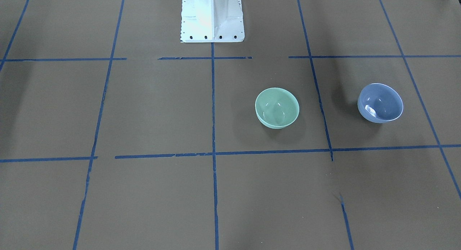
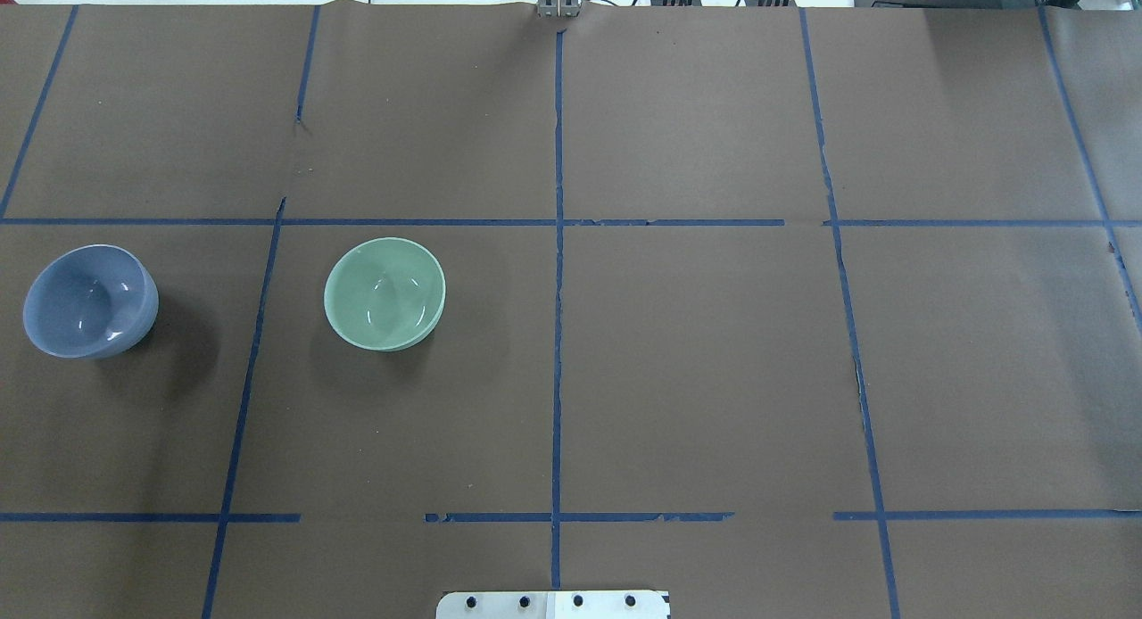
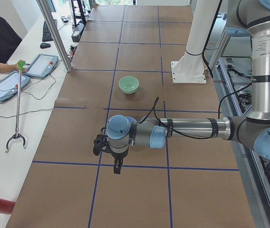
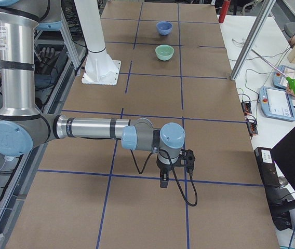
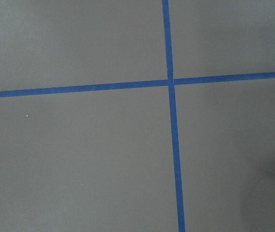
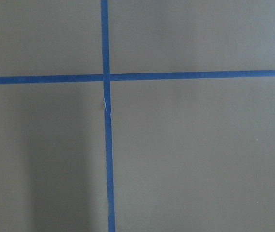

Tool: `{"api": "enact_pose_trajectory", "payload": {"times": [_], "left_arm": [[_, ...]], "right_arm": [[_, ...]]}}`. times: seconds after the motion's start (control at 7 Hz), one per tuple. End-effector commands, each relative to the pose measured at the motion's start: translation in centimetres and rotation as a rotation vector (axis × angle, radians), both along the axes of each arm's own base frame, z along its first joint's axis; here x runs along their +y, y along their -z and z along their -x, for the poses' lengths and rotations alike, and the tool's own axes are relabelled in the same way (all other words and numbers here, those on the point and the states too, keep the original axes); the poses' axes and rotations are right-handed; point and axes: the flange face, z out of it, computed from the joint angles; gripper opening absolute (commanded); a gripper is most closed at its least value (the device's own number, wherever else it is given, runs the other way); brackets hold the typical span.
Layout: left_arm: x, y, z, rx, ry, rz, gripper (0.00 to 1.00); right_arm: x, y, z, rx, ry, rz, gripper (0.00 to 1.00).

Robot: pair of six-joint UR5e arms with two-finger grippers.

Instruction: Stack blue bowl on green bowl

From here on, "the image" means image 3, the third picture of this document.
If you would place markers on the far teach pendant tablet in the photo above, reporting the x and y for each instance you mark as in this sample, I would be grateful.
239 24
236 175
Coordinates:
42 66

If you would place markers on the green handled reacher grabber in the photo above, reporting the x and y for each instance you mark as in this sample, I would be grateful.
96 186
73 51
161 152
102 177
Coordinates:
17 135

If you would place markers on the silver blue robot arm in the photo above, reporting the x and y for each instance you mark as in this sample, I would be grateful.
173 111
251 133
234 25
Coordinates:
252 130

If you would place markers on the green bowl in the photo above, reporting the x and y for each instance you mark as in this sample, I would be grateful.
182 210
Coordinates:
128 84

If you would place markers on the teach pendant tablet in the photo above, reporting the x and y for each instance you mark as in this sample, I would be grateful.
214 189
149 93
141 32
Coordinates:
9 86
42 66

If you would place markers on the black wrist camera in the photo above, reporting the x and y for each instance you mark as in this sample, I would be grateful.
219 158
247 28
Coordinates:
101 143

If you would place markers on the person's hand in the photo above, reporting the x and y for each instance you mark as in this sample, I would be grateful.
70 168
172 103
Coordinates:
23 69

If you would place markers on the near teach pendant tablet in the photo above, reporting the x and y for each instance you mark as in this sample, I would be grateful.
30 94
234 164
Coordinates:
9 86

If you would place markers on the aluminium frame post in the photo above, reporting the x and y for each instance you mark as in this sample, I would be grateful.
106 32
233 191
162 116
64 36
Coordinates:
45 10

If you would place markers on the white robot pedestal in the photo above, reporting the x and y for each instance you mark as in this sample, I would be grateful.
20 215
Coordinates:
190 67

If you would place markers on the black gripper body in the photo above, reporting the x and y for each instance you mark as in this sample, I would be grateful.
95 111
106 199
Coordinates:
118 156

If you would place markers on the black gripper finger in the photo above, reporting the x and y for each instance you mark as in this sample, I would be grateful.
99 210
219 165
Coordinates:
117 166

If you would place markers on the black computer mouse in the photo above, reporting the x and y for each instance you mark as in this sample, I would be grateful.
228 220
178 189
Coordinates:
45 45

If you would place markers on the black keyboard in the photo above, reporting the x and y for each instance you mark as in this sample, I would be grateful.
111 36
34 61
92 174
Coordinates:
46 34

